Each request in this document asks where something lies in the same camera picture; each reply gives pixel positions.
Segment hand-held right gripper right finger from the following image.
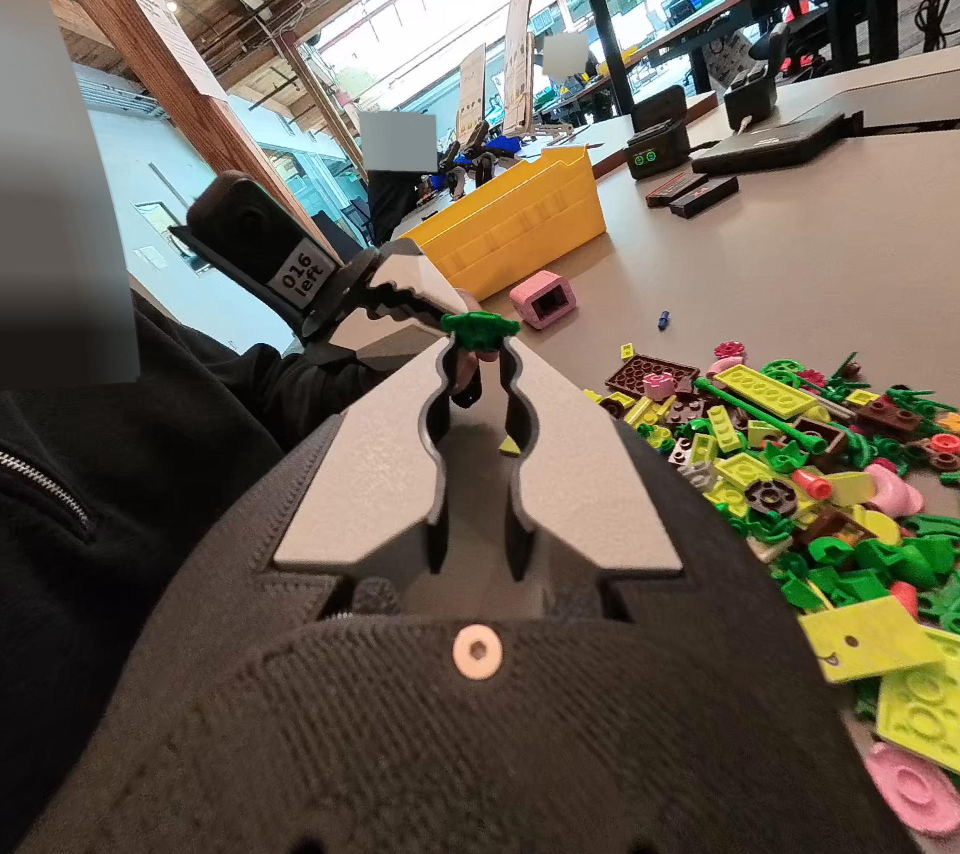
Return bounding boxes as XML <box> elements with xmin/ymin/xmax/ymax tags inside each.
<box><xmin>495</xmin><ymin>336</ymin><xmax>685</xmax><ymax>582</ymax></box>

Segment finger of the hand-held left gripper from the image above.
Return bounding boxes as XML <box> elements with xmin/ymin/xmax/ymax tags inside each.
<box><xmin>327</xmin><ymin>316</ymin><xmax>445</xmax><ymax>372</ymax></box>
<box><xmin>366</xmin><ymin>254</ymin><xmax>471</xmax><ymax>327</ymax></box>

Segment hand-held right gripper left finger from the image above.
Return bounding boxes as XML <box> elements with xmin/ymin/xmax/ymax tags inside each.
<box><xmin>273</xmin><ymin>332</ymin><xmax>459</xmax><ymax>576</ymax></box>

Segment black green round toy piece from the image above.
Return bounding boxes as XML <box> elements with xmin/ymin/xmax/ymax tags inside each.
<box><xmin>440</xmin><ymin>312</ymin><xmax>521</xmax><ymax>354</ymax></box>

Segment pile of colourful toy bricks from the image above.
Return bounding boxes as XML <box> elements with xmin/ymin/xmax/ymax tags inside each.
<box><xmin>498</xmin><ymin>340</ymin><xmax>960</xmax><ymax>836</ymax></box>

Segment person's left forearm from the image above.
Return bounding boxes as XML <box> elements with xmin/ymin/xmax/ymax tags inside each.
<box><xmin>225</xmin><ymin>342</ymin><xmax>380</xmax><ymax>453</ymax></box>

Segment pink hollow block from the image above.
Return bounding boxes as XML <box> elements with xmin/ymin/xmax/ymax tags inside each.
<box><xmin>510</xmin><ymin>271</ymin><xmax>580</xmax><ymax>330</ymax></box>

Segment yellow plastic bin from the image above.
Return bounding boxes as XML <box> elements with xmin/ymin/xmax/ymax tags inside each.
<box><xmin>401</xmin><ymin>145</ymin><xmax>607</xmax><ymax>302</ymax></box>

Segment cardboard sheet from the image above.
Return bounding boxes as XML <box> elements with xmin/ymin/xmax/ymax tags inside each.
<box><xmin>456</xmin><ymin>44</ymin><xmax>487</xmax><ymax>142</ymax></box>
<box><xmin>502</xmin><ymin>0</ymin><xmax>556</xmax><ymax>138</ymax></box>

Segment person's black jacket torso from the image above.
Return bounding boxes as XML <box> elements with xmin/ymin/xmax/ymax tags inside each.
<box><xmin>0</xmin><ymin>291</ymin><xmax>361</xmax><ymax>847</ymax></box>

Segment black flat battery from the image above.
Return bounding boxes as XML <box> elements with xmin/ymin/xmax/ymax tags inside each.
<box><xmin>646</xmin><ymin>171</ymin><xmax>710</xmax><ymax>208</ymax></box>
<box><xmin>669</xmin><ymin>176</ymin><xmax>740</xmax><ymax>219</ymax></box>

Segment black charging case green lights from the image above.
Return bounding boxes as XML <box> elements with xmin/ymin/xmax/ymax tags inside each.
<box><xmin>624</xmin><ymin>85</ymin><xmax>691</xmax><ymax>181</ymax></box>

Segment black power brick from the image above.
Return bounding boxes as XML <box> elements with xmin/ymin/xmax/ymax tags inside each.
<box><xmin>691</xmin><ymin>111</ymin><xmax>849</xmax><ymax>176</ymax></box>

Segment grey desk cable cover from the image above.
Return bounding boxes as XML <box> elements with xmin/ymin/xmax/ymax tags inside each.
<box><xmin>795</xmin><ymin>66</ymin><xmax>960</xmax><ymax>136</ymax></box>

